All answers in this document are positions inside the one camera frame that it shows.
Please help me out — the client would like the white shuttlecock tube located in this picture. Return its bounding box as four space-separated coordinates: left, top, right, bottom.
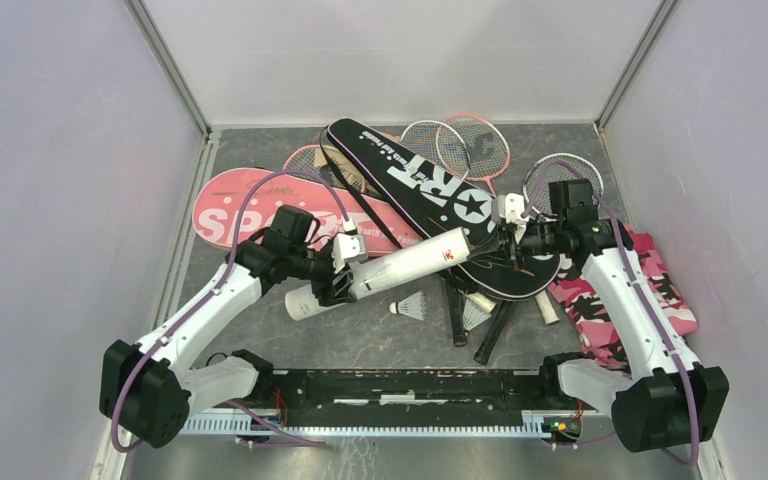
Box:
284 227 474 321

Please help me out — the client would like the shuttlecock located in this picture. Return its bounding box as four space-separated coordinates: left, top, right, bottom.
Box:
389 291 427 321
462 299 491 332

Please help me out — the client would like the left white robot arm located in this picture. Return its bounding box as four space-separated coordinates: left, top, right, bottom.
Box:
99 205 360 453

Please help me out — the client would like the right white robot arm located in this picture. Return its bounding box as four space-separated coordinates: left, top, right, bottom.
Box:
493 179 729 455

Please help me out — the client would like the pink camouflage cloth bag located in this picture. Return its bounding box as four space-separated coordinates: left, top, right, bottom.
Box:
548 229 698 368

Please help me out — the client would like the white racket right side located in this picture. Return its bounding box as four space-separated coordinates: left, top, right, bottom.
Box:
523 152 604 219

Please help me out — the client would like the black SPORT racket bag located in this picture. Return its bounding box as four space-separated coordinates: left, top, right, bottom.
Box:
324 118 560 301

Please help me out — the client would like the pink SPORT racket bag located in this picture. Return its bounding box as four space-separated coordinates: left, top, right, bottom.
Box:
191 168 422 257

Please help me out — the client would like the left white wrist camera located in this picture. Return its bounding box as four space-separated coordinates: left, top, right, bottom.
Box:
332 233 368 273

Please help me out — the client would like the white racket handle left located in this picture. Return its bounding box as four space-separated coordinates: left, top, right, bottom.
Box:
466 292 496 313

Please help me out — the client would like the white racket handle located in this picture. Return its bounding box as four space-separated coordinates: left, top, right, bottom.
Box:
534 290 559 325
466 292 496 313

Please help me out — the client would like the white racket handle right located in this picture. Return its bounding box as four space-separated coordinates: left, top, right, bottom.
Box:
534 290 559 325

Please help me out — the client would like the black racket handle left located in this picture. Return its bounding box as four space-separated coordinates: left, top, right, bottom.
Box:
444 282 468 348

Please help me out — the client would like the black racket handle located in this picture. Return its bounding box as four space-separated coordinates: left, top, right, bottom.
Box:
473 301 515 366
444 282 468 348

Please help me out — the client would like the pink frame badminton racket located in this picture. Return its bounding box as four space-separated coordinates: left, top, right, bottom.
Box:
444 113 511 195

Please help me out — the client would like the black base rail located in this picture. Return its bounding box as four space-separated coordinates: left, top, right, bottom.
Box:
239 369 595 428

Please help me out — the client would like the black racket handle right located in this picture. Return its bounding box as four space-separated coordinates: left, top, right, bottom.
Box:
473 301 515 366

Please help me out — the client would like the white frame badminton racket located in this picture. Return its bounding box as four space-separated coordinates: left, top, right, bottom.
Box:
400 120 471 179

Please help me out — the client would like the white toothed cable duct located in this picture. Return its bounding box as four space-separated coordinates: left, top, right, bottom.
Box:
180 409 571 440

